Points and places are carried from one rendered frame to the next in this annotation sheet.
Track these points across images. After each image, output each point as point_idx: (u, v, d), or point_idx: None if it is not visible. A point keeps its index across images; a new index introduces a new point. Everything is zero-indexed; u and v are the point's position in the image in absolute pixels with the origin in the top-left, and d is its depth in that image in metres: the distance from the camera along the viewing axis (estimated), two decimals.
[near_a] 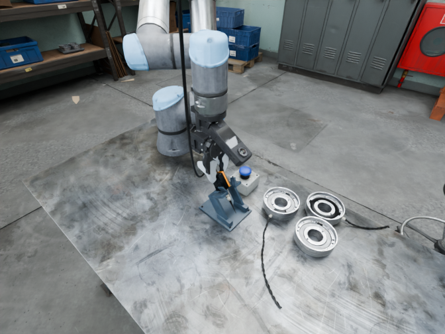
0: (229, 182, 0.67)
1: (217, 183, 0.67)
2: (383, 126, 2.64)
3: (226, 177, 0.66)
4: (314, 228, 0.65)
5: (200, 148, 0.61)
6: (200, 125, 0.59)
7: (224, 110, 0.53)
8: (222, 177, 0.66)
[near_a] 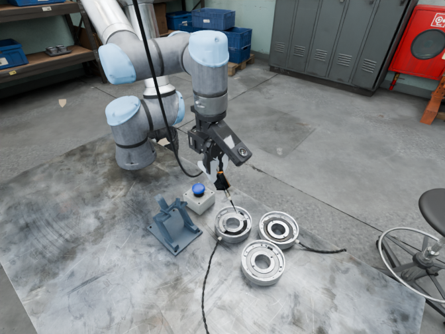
0: (228, 182, 0.67)
1: (218, 182, 0.67)
2: (373, 130, 2.59)
3: (226, 177, 0.66)
4: (263, 253, 0.61)
5: (200, 148, 0.61)
6: (200, 125, 0.59)
7: (224, 110, 0.53)
8: (223, 177, 0.66)
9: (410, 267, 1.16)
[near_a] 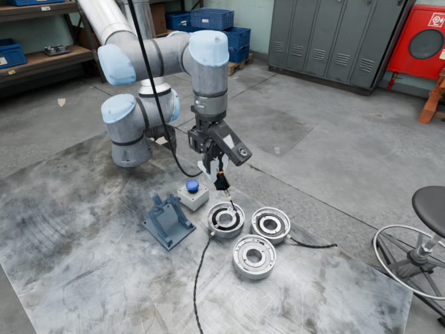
0: (228, 183, 0.67)
1: (218, 182, 0.67)
2: (370, 130, 2.61)
3: (226, 177, 0.66)
4: (255, 248, 0.62)
5: (200, 148, 0.61)
6: (200, 125, 0.59)
7: (224, 110, 0.53)
8: (223, 177, 0.66)
9: (404, 264, 1.18)
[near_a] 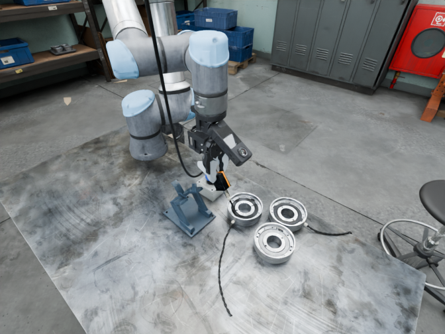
0: (229, 182, 0.67)
1: (217, 183, 0.67)
2: (373, 128, 2.64)
3: (226, 177, 0.66)
4: (275, 234, 0.65)
5: (200, 148, 0.61)
6: (200, 125, 0.59)
7: (224, 110, 0.53)
8: (222, 177, 0.66)
9: (410, 256, 1.21)
